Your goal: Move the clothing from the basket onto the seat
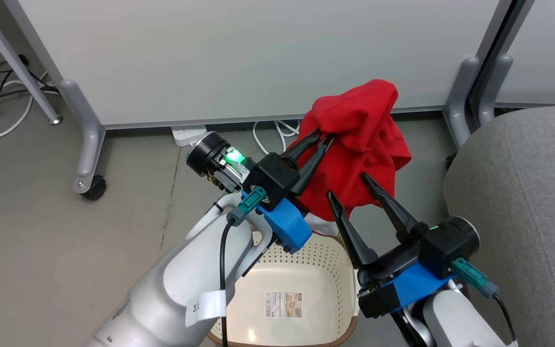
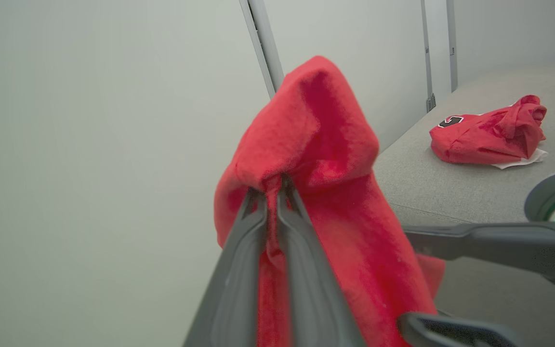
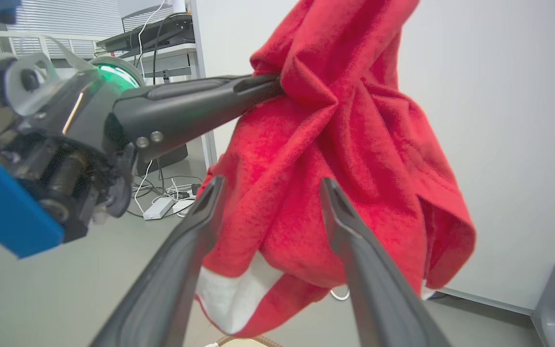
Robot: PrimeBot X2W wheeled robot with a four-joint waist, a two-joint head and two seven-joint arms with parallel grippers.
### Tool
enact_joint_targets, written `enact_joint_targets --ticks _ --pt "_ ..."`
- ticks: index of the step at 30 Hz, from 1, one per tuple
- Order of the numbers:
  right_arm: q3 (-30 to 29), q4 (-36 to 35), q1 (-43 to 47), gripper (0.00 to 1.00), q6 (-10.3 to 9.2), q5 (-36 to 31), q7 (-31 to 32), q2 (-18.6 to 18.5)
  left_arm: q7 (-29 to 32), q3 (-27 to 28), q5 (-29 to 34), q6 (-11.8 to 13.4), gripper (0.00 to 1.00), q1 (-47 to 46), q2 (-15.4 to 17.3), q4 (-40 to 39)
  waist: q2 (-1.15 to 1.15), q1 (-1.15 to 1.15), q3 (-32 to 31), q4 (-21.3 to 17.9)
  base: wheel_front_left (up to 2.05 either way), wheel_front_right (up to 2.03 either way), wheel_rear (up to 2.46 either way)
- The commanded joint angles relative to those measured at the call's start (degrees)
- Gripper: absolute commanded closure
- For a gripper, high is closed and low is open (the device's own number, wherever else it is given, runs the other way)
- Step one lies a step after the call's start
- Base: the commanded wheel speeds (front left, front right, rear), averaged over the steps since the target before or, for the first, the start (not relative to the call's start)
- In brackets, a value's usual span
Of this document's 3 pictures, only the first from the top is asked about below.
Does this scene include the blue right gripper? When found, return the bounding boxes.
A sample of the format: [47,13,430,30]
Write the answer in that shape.
[357,173,480,319]

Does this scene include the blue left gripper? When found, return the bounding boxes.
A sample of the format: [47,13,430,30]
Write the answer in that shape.
[186,130,379,269]

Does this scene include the red garment with white stripe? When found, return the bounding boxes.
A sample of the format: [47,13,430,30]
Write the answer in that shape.
[287,80,412,237]

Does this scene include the grey fabric sofa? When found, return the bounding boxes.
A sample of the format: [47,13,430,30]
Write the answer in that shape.
[444,105,555,347]

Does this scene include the white perforated laundry basket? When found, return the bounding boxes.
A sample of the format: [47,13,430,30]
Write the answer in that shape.
[208,230,360,347]

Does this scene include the grey partition leg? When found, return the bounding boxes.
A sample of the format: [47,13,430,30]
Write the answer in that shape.
[58,80,106,195]
[477,54,513,127]
[443,56,480,149]

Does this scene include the printed basket label sticker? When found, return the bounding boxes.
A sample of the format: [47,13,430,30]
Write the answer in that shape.
[264,291,303,319]

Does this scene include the white power strip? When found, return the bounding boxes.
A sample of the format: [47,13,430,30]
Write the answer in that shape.
[171,124,207,147]

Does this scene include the white partition panel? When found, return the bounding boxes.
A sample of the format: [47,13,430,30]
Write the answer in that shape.
[482,0,555,107]
[3,0,516,130]

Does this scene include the black caster wheel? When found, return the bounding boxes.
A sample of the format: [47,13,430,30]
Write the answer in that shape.
[81,175,107,201]

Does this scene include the grey metal table leg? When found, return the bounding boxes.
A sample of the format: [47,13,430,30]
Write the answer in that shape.
[0,0,64,125]

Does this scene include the white looped cable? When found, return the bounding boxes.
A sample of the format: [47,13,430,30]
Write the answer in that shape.
[252,120,302,155]

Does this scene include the teal left cable connector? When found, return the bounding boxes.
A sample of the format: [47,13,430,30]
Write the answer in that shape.
[227,187,267,227]

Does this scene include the teal cable connector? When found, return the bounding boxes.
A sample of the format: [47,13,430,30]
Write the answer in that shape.
[227,187,267,227]
[452,258,500,299]

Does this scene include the teal right cable connector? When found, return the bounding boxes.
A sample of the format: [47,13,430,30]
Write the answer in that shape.
[452,258,500,299]

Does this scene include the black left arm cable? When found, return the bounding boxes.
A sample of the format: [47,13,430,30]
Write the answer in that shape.
[219,219,239,347]

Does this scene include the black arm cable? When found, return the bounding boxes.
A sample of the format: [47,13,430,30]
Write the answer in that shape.
[219,219,239,347]
[493,293,517,344]

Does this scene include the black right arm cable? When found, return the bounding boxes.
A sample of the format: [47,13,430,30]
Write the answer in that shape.
[493,293,517,344]

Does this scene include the white floor cable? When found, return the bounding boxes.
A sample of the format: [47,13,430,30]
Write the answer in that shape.
[0,72,59,141]

